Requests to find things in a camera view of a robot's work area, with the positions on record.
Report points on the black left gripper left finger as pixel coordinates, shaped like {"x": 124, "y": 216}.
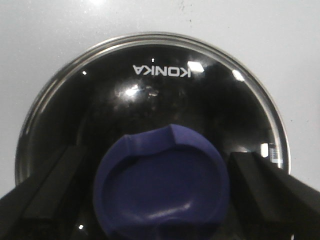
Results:
{"x": 46, "y": 205}

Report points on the glass pot lid blue knob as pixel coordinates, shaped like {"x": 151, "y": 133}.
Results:
{"x": 159, "y": 115}

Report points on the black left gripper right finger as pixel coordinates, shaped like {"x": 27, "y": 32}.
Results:
{"x": 270, "y": 203}

